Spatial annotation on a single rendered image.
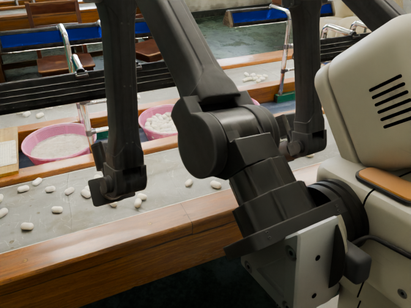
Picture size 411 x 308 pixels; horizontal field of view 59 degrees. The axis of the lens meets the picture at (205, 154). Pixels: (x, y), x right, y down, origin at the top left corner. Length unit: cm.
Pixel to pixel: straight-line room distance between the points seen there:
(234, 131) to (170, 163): 89
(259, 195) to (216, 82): 15
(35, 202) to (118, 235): 33
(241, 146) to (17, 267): 74
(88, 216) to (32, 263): 21
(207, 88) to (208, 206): 66
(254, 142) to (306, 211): 9
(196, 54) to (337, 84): 17
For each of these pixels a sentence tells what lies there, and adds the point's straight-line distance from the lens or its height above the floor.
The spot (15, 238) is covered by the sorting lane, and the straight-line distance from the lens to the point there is 112.
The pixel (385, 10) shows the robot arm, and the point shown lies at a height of 133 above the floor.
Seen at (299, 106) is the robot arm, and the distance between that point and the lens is 94.
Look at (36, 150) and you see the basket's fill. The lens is 151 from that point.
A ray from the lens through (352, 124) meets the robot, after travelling 44.
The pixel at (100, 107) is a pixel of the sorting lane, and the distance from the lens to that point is 173.
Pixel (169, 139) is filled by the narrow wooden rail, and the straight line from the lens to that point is 137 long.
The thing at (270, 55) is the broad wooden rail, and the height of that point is 76.
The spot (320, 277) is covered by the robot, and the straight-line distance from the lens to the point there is 40.
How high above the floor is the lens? 146
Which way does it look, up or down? 33 degrees down
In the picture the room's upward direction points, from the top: straight up
